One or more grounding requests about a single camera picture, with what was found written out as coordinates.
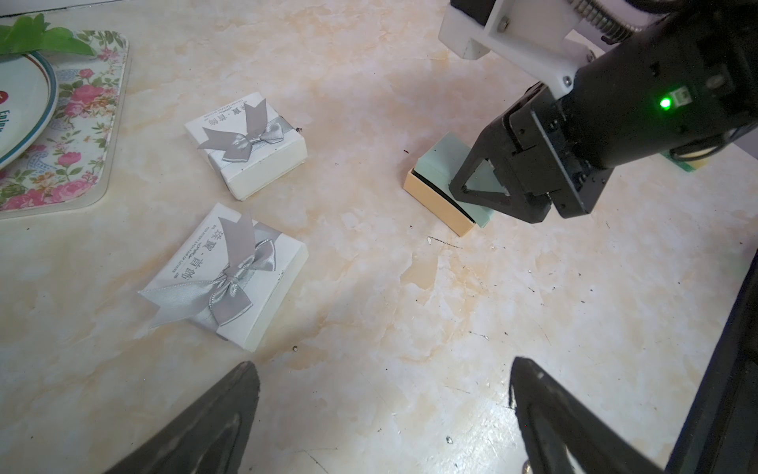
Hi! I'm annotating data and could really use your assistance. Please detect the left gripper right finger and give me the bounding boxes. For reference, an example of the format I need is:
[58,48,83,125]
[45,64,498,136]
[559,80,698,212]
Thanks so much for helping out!
[510,357,661,473]

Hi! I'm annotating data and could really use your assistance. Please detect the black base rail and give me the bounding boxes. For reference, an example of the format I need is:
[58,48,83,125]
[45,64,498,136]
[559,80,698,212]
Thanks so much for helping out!
[665,260,757,473]

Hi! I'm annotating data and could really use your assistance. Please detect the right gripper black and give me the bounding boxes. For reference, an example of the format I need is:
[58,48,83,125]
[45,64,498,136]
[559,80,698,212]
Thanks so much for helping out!
[449,83,612,224]

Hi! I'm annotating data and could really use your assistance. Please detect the yellow sponge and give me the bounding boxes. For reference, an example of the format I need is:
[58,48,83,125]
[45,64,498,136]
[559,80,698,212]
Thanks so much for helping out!
[662,152,710,173]

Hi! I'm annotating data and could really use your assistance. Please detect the white gift box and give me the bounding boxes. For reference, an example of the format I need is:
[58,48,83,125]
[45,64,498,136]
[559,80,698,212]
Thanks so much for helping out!
[185,93,308,201]
[139,203,309,353]

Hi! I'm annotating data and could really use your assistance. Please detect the floral square tray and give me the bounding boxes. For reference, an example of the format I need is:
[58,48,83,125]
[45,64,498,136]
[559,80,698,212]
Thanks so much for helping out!
[1,30,130,219]

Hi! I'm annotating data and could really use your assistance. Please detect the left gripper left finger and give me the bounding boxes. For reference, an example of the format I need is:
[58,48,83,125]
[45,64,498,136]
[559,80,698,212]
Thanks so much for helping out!
[109,361,261,473]

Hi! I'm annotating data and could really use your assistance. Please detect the beige ring box base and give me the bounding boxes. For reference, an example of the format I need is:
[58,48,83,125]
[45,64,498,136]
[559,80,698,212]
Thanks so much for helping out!
[403,170,475,237]

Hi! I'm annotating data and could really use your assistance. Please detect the green leaf sprig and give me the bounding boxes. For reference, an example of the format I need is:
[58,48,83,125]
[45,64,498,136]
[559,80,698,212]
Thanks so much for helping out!
[1,14,95,56]

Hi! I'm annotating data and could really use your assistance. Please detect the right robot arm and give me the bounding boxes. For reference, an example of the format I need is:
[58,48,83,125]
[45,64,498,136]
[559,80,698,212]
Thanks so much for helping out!
[439,1,757,223]

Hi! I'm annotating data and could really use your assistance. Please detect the floral round plate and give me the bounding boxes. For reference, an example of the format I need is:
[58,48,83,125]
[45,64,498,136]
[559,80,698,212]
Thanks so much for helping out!
[1,53,58,169]

